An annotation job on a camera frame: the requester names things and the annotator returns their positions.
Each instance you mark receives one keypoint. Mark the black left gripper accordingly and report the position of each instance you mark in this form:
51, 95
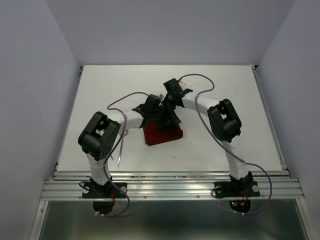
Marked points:
166, 120

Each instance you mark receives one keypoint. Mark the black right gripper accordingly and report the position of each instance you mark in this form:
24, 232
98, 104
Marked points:
165, 100

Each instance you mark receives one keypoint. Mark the dark red cloth napkin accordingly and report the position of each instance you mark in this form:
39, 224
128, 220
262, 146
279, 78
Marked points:
155, 136

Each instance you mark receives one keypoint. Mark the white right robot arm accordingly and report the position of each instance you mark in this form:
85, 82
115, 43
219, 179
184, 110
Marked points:
225, 124

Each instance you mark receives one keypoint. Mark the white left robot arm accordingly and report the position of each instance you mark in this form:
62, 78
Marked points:
100, 135

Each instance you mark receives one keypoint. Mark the silver metal spoon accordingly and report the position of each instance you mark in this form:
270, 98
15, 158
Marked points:
125, 133

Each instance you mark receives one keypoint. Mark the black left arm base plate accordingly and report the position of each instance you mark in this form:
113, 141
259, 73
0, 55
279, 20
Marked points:
92, 190

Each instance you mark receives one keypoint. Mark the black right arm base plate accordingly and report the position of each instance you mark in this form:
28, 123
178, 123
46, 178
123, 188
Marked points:
230, 189

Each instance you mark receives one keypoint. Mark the aluminium front frame rail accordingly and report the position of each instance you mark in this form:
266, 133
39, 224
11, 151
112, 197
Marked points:
161, 186

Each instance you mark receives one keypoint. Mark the aluminium right side rail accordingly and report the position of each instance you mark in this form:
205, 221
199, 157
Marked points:
270, 121

